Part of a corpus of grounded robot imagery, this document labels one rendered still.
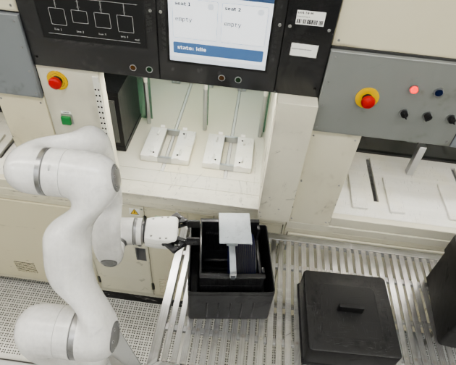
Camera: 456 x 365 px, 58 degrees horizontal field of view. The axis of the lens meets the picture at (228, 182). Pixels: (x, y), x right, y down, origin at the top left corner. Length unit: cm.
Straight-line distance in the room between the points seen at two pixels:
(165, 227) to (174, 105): 99
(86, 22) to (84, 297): 75
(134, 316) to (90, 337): 136
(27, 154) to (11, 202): 110
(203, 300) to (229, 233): 24
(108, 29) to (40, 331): 81
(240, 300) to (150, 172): 69
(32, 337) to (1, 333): 144
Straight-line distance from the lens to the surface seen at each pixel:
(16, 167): 89
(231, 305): 139
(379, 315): 148
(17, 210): 201
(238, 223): 128
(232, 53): 122
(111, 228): 117
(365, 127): 136
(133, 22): 124
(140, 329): 231
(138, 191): 168
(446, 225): 184
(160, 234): 126
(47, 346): 105
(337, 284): 149
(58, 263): 93
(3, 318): 253
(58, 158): 86
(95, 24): 129
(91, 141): 97
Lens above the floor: 207
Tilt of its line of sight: 45 degrees down
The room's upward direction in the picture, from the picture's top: 5 degrees clockwise
